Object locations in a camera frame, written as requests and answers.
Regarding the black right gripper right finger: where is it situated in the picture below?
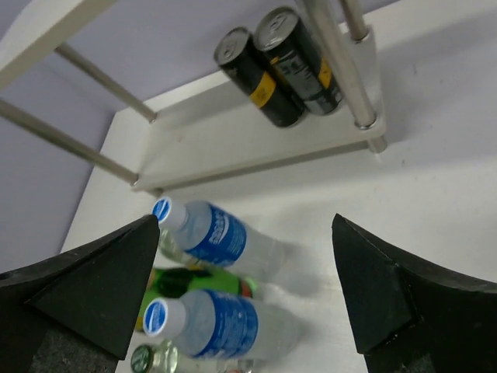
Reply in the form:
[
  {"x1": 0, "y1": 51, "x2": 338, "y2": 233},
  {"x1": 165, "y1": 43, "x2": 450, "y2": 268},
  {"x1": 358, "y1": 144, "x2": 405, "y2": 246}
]
[{"x1": 332, "y1": 214, "x2": 496, "y2": 372}]

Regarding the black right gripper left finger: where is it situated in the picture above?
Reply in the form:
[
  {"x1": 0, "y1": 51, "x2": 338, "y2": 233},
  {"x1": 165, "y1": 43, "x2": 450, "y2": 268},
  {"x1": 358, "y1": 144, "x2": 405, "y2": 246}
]
[{"x1": 1, "y1": 214, "x2": 159, "y2": 372}]

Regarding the green glass bottle yellow label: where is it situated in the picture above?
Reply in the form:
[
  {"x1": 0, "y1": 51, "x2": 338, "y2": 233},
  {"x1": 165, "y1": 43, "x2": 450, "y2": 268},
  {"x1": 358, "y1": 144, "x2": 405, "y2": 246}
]
[{"x1": 134, "y1": 266, "x2": 259, "y2": 333}]

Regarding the blue label water bottle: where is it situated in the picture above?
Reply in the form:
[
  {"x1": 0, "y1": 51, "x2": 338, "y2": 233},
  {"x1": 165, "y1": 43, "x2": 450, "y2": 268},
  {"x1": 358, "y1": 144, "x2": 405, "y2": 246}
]
[
  {"x1": 143, "y1": 290, "x2": 303, "y2": 361},
  {"x1": 151, "y1": 196, "x2": 287, "y2": 281}
]

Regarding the white two-tier shelf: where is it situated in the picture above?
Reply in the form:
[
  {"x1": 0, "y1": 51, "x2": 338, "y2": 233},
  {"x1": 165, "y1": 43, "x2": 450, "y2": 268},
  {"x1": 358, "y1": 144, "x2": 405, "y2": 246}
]
[{"x1": 1, "y1": 1, "x2": 387, "y2": 194}]

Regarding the black can left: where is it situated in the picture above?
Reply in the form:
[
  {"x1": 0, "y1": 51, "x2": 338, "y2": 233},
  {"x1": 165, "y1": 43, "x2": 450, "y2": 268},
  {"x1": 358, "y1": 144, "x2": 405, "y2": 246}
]
[{"x1": 213, "y1": 26, "x2": 305, "y2": 128}]

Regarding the black can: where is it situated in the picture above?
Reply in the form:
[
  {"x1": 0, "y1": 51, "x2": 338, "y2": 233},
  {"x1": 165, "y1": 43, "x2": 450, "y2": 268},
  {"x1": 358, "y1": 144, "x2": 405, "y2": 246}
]
[
  {"x1": 213, "y1": 26, "x2": 305, "y2": 128},
  {"x1": 254, "y1": 6, "x2": 342, "y2": 115}
]

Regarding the black can right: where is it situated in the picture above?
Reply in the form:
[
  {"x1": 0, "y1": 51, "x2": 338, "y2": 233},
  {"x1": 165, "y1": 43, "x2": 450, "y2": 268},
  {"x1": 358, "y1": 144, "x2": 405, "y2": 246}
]
[{"x1": 254, "y1": 6, "x2": 342, "y2": 115}]

